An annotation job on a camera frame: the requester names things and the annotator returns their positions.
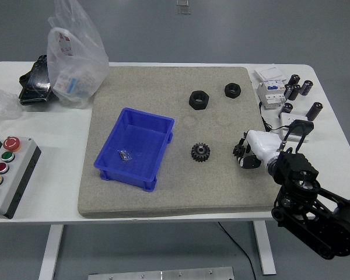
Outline clear plastic shopping bag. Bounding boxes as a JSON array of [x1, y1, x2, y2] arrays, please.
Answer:
[[46, 0, 110, 110]]

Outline white flat card box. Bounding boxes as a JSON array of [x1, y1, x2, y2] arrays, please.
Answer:
[[254, 66, 287, 84]]

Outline large black hex nut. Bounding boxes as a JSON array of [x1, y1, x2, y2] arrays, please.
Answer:
[[188, 90, 210, 111]]

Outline white blue carton box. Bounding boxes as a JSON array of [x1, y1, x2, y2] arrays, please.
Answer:
[[54, 72, 80, 95]]

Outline black metal bracket part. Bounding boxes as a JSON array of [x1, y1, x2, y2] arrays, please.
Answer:
[[18, 54, 59, 105]]

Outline white table leg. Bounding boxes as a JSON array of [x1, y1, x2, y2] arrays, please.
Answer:
[[251, 220, 278, 275], [38, 224, 65, 280]]

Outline black power adapter with cord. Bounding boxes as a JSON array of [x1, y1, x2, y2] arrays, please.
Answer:
[[258, 101, 314, 137]]

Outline white wall socket panel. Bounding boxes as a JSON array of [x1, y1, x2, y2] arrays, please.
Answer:
[[279, 113, 310, 143]]

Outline small black hex nut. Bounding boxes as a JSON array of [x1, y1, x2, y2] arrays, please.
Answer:
[[223, 82, 242, 99]]

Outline crumpled clear plastic wrap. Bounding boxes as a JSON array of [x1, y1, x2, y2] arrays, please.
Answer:
[[0, 89, 23, 125]]

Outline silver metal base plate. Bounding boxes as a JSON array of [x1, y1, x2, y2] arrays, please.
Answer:
[[87, 265, 235, 280]]

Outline grey-brown table mat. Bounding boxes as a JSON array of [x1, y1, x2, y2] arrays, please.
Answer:
[[77, 66, 278, 219]]

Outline grey push-button control box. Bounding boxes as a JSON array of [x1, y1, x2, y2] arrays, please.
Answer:
[[0, 135, 43, 220]]

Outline small clear screw bag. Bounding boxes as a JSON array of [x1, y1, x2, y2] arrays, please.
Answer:
[[117, 148, 134, 163]]

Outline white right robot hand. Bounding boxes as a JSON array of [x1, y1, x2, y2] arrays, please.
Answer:
[[232, 129, 282, 171]]

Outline black floor cable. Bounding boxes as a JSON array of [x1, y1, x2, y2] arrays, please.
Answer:
[[217, 222, 258, 280]]

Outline clear floor fixture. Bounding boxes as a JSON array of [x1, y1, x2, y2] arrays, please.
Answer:
[[176, 0, 191, 15]]

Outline white circuit breaker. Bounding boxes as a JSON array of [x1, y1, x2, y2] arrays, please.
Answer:
[[256, 79, 287, 111]]

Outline blue plastic bin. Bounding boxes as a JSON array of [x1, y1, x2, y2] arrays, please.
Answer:
[[93, 107, 176, 193]]

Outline large black steel gear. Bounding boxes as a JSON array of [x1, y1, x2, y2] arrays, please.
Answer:
[[190, 142, 211, 164]]

